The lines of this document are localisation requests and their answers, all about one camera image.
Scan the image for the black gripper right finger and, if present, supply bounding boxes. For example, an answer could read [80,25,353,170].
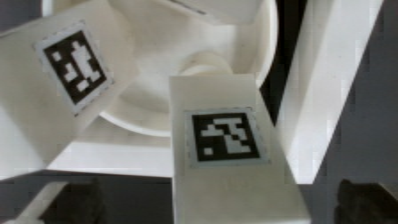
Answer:
[334,179,398,224]

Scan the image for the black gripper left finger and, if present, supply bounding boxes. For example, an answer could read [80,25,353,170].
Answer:
[5,178,108,224]

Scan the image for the white stool leg block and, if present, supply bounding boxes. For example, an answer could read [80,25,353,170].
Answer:
[168,52,311,224]
[167,0,264,25]

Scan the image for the white stool leg with tag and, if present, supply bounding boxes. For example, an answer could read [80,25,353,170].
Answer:
[0,0,136,180]

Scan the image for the white round stool seat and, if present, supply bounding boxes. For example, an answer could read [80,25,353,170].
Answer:
[40,0,280,138]

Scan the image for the white front fence rail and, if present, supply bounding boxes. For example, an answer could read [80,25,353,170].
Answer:
[48,118,174,178]

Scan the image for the white fence rail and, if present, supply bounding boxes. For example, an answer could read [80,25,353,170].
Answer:
[48,118,174,178]
[275,0,383,184]

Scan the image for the white right fence rail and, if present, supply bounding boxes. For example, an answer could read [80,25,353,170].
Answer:
[275,0,383,184]

